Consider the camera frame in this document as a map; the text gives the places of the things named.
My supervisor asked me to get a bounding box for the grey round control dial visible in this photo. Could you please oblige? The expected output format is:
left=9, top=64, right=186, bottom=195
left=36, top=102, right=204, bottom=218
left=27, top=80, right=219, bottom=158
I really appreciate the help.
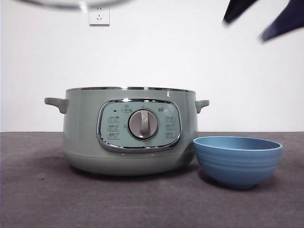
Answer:
left=128, top=109, right=159, bottom=140

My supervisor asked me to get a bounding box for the pale green electric steamer pot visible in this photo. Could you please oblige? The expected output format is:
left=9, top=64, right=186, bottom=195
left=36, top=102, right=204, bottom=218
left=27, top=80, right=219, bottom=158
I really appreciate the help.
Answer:
left=44, top=87, right=210, bottom=176

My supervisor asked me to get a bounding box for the glass lid with green knob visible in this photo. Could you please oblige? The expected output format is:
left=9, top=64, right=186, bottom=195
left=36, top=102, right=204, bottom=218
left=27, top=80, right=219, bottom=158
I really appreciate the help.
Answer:
left=22, top=0, right=131, bottom=11

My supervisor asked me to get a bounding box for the white wall socket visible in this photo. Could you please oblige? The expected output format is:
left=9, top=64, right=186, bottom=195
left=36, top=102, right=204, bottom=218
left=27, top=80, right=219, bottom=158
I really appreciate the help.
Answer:
left=89, top=6, right=111, bottom=27

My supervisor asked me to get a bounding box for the blue ribbed bowl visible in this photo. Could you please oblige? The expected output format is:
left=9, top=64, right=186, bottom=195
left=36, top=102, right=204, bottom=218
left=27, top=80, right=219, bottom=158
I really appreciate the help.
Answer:
left=193, top=136, right=284, bottom=190

